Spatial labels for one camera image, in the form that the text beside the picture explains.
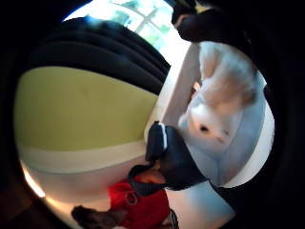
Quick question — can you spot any white plush soft toy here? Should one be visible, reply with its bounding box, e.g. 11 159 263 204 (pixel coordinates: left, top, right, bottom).
177 41 259 160

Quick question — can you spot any the person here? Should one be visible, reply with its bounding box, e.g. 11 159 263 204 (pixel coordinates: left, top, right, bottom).
71 166 180 229

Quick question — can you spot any window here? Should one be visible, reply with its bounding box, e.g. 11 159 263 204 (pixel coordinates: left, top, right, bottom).
63 0 192 66

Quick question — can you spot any white box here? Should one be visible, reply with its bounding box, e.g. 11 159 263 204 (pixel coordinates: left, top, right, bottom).
160 42 275 189

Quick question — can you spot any black sofa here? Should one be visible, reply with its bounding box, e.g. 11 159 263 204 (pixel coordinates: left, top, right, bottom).
27 16 172 96

